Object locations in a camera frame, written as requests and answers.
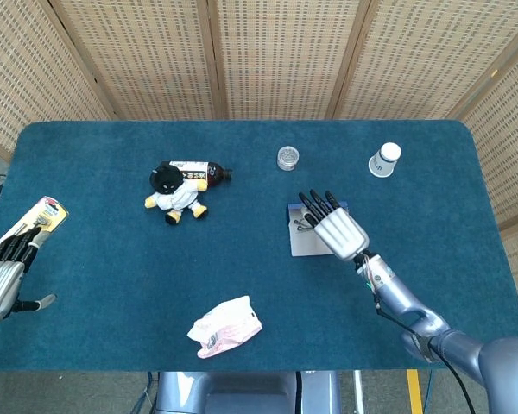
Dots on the blue carpet table mat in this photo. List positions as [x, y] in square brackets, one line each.
[112, 280]

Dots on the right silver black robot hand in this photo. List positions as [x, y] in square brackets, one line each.
[341, 235]

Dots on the black plush doll white coat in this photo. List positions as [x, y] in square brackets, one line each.
[172, 196]

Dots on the woven bamboo folding screen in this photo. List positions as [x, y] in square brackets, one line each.
[285, 56]

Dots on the black eyeglasses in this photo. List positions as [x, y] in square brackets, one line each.
[300, 224]

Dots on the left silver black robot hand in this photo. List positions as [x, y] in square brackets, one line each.
[0, 289]

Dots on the grey-blue robot torso base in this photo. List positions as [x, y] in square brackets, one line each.
[241, 394]

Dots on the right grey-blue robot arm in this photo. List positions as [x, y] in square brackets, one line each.
[462, 345]

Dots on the yellow razor blister pack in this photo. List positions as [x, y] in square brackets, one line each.
[47, 213]

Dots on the pink white plastic package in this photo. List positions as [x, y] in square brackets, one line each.
[224, 328]

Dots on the yellow floor tape strip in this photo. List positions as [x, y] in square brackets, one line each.
[414, 390]

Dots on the open blue white box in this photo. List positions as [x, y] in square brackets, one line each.
[302, 243]

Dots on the upturned white paper cup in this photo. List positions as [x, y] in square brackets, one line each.
[382, 166]

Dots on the brown tea bottle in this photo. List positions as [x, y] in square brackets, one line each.
[213, 172]

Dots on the small clear glass jar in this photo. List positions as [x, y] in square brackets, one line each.
[288, 157]

